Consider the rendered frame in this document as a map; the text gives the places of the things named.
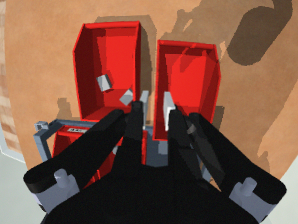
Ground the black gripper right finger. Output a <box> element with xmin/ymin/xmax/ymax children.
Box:
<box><xmin>163</xmin><ymin>92</ymin><xmax>287</xmax><ymax>224</ymax></box>

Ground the grey metal block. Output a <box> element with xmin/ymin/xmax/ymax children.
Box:
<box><xmin>119</xmin><ymin>88</ymin><xmax>133</xmax><ymax>106</ymax></box>
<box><xmin>96</xmin><ymin>74</ymin><xmax>112</xmax><ymax>91</ymax></box>

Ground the grey steel disc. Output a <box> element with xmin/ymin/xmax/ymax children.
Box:
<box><xmin>112</xmin><ymin>145</ymin><xmax>118</xmax><ymax>155</ymax></box>

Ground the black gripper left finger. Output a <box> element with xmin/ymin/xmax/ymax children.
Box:
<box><xmin>23</xmin><ymin>91</ymin><xmax>149</xmax><ymax>224</ymax></box>

